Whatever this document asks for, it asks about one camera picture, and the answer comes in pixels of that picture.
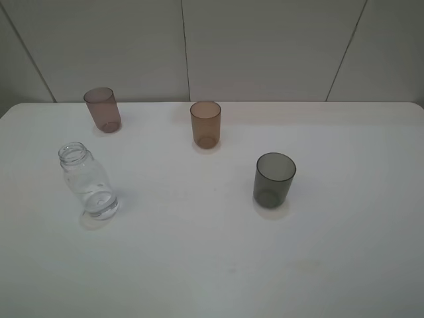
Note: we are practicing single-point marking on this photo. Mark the translucent purple plastic cup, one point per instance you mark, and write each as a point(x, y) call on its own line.
point(103, 108)

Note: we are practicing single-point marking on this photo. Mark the translucent grey plastic cup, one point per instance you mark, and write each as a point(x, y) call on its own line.
point(273, 178)

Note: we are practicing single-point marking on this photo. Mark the translucent orange plastic cup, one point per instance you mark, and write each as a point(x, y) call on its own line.
point(206, 123)

